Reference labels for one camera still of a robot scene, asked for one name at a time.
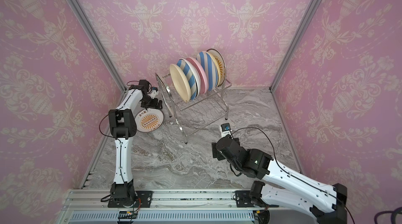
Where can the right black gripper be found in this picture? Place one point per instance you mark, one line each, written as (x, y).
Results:
(216, 153)

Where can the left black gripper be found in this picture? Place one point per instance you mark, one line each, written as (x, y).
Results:
(153, 105)

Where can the sunburst plate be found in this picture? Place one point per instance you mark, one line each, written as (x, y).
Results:
(221, 65)
(149, 120)

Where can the cream plate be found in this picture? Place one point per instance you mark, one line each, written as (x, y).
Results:
(180, 82)

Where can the blue striped plate back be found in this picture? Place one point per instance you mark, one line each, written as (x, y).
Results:
(192, 77)

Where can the blue striped plate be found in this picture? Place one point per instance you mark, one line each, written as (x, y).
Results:
(208, 65)
(192, 77)

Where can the pink plate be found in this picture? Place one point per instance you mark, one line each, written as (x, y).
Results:
(203, 81)

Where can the blue striped plate front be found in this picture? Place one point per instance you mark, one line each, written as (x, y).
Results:
(208, 65)

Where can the yellow bear plate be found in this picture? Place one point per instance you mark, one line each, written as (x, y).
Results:
(216, 63)

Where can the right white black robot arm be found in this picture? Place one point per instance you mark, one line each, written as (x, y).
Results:
(277, 185)

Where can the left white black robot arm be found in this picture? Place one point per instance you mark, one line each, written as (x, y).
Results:
(123, 129)

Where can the steel two-tier dish rack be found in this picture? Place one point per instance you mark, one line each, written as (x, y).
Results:
(197, 114)

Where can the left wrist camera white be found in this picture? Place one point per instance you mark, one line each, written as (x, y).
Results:
(153, 92)

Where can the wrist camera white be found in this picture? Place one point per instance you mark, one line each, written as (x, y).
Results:
(153, 92)
(225, 130)

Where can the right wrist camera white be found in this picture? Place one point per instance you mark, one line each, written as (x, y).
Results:
(225, 130)

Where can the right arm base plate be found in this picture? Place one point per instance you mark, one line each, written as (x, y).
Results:
(246, 198)

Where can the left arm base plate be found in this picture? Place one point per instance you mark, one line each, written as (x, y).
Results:
(144, 195)

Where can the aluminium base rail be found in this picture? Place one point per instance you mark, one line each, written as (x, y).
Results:
(172, 206)

